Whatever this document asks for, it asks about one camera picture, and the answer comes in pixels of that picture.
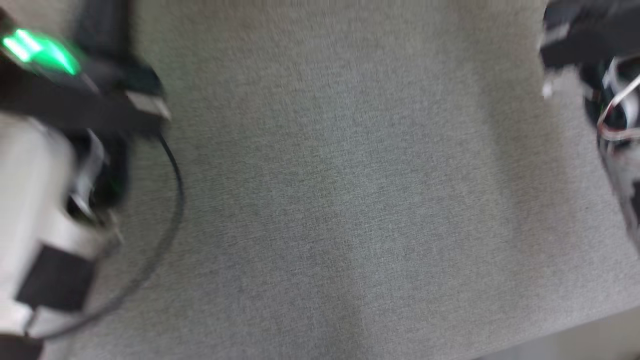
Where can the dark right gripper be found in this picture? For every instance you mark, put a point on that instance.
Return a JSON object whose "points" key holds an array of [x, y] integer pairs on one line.
{"points": [[585, 35]]}

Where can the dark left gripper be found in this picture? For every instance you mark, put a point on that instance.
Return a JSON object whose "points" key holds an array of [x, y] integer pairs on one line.
{"points": [[90, 100]]}

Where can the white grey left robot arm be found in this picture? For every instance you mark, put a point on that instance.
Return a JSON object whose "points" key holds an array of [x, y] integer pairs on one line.
{"points": [[35, 200]]}

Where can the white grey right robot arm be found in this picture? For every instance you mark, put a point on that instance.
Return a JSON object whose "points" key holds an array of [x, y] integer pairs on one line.
{"points": [[625, 175]]}

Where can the grey fabric sofa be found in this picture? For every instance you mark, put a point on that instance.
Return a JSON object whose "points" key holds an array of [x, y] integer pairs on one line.
{"points": [[350, 190]]}

